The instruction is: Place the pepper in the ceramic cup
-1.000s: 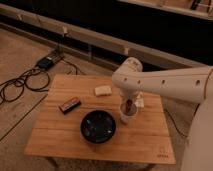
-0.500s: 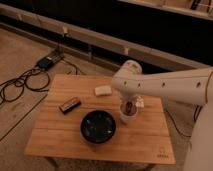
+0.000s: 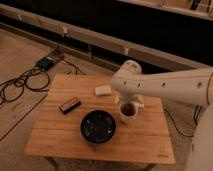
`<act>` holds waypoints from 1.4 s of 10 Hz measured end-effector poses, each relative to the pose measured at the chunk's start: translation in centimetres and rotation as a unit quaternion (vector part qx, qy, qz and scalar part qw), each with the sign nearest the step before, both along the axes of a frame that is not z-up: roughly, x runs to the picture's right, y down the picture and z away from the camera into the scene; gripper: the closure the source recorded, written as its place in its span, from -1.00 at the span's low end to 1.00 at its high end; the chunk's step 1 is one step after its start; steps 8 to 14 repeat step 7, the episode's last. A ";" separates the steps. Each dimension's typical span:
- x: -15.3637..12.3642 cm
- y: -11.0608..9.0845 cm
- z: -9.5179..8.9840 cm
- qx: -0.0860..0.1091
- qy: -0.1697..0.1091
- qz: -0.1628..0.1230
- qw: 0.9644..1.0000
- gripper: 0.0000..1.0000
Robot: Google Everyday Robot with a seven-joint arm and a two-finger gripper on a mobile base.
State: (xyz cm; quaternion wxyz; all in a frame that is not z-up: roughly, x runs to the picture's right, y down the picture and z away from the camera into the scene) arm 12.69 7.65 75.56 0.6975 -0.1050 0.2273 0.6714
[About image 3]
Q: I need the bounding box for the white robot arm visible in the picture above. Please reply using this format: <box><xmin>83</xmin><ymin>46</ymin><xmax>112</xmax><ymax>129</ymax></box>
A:
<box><xmin>111</xmin><ymin>60</ymin><xmax>213</xmax><ymax>171</ymax></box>

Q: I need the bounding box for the dark red pepper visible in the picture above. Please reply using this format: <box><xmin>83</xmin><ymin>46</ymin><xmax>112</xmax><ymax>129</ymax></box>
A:
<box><xmin>123</xmin><ymin>104</ymin><xmax>134</xmax><ymax>116</ymax></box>

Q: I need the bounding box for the wooden table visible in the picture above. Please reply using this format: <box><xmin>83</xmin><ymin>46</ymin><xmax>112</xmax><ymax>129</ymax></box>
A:
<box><xmin>25</xmin><ymin>75</ymin><xmax>175</xmax><ymax>164</ymax></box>

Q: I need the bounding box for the beige sponge block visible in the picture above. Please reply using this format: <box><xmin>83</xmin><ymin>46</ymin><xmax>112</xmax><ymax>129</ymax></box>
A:
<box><xmin>95</xmin><ymin>85</ymin><xmax>112</xmax><ymax>96</ymax></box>

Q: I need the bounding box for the brown black eraser block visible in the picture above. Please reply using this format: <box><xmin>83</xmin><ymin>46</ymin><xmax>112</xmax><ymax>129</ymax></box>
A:
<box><xmin>59</xmin><ymin>97</ymin><xmax>81</xmax><ymax>114</ymax></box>

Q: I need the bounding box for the black bowl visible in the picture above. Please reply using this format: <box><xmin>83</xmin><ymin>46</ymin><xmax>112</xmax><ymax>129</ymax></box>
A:
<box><xmin>80</xmin><ymin>110</ymin><xmax>116</xmax><ymax>144</ymax></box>

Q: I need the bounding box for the long wooden beam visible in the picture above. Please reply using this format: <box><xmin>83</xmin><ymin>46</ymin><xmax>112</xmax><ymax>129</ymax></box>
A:
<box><xmin>0</xmin><ymin>3</ymin><xmax>207</xmax><ymax>71</ymax></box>

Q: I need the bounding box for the white ceramic cup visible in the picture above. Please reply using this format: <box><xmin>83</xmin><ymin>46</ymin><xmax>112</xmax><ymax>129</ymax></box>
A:
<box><xmin>119</xmin><ymin>102</ymin><xmax>138</xmax><ymax>124</ymax></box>

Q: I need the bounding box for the black power adapter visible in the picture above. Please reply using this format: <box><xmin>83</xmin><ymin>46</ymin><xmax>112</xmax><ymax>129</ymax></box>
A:
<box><xmin>36</xmin><ymin>57</ymin><xmax>54</xmax><ymax>70</ymax></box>

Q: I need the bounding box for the black cables right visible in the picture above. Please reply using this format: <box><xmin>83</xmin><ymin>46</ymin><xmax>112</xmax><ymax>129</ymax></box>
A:
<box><xmin>163</xmin><ymin>104</ymin><xmax>204</xmax><ymax>138</ymax></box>

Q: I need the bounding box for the white patterned small box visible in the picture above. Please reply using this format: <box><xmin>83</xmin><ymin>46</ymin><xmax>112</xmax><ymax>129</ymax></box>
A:
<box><xmin>138</xmin><ymin>95</ymin><xmax>144</xmax><ymax>108</ymax></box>

